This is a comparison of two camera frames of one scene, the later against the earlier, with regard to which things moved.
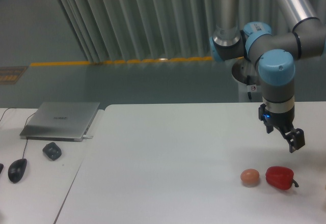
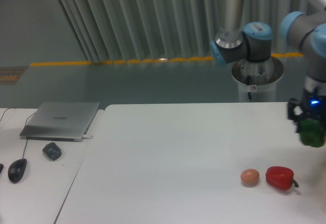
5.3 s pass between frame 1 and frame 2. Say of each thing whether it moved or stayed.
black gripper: moved
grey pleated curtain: stayed
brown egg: stayed
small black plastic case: stayed
